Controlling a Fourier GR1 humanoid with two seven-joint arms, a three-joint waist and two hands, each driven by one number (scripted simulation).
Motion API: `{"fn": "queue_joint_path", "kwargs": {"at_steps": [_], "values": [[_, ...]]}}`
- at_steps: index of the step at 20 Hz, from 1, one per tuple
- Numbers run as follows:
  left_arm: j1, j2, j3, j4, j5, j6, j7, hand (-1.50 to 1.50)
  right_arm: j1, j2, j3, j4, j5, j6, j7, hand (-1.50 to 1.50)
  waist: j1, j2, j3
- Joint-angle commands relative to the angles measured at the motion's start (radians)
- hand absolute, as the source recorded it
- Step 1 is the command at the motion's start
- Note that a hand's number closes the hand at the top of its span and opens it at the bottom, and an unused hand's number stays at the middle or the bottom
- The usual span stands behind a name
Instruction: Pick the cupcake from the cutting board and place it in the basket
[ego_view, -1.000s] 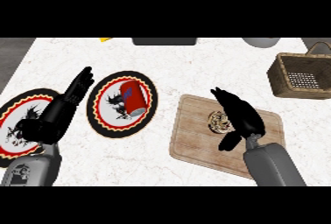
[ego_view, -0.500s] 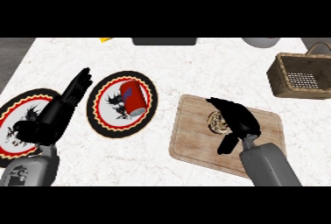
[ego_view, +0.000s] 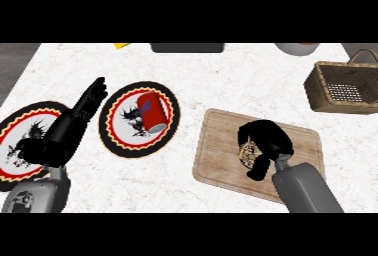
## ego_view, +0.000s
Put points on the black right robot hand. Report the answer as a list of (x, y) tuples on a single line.
[(268, 138)]

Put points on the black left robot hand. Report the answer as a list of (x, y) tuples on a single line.
[(67, 128)]

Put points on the brown cupcake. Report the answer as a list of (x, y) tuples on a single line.
[(249, 154)]

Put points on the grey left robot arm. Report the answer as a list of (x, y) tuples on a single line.
[(39, 195)]

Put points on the pale wooden cutting board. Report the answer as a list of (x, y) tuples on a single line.
[(222, 156)]

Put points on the brown wicker basket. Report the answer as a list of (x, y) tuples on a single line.
[(345, 88)]

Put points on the round black-rimmed bird plate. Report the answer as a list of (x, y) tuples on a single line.
[(20, 140), (139, 119)]

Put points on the red can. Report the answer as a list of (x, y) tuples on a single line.
[(151, 113)]

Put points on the yellow object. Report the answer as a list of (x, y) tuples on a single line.
[(122, 45)]

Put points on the grey round pot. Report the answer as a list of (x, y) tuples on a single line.
[(297, 48)]

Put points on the dark grey appliance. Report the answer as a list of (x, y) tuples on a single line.
[(187, 47)]

